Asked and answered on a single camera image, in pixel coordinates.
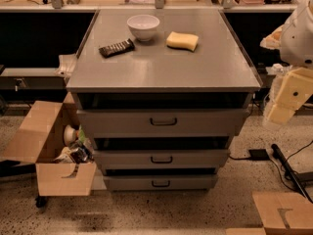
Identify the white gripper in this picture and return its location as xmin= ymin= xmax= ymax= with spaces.
xmin=265 ymin=68 xmax=313 ymax=125

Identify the cardboard box bottom right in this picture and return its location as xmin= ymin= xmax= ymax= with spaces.
xmin=226 ymin=192 xmax=313 ymax=235

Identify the grey drawer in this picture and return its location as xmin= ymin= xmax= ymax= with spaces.
xmin=104 ymin=174 xmax=218 ymax=191
xmin=94 ymin=149 xmax=229 ymax=169
xmin=77 ymin=109 xmax=248 ymax=138

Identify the grey bottom drawer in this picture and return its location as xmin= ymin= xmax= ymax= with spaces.
xmin=104 ymin=174 xmax=218 ymax=191

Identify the open cardboard box left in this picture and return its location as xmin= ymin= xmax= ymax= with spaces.
xmin=3 ymin=101 xmax=96 ymax=196

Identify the dark snack bar packet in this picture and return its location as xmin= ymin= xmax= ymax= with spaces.
xmin=99 ymin=38 xmax=135 ymax=58

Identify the grey top drawer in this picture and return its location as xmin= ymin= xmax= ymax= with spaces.
xmin=77 ymin=109 xmax=248 ymax=138

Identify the white bowl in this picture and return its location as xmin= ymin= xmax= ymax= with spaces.
xmin=127 ymin=15 xmax=159 ymax=41

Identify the white round object in box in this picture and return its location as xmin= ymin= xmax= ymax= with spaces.
xmin=64 ymin=125 xmax=76 ymax=146

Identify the black power adapter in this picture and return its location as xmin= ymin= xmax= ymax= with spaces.
xmin=248 ymin=149 xmax=270 ymax=161

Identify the yellow sponge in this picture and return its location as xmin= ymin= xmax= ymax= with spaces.
xmin=166 ymin=31 xmax=199 ymax=52

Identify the black pole on floor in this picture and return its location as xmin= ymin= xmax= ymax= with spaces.
xmin=271 ymin=144 xmax=313 ymax=203

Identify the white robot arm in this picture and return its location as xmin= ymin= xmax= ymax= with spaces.
xmin=260 ymin=0 xmax=313 ymax=129

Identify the grey drawer cabinet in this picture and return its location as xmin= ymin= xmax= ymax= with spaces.
xmin=67 ymin=8 xmax=261 ymax=177

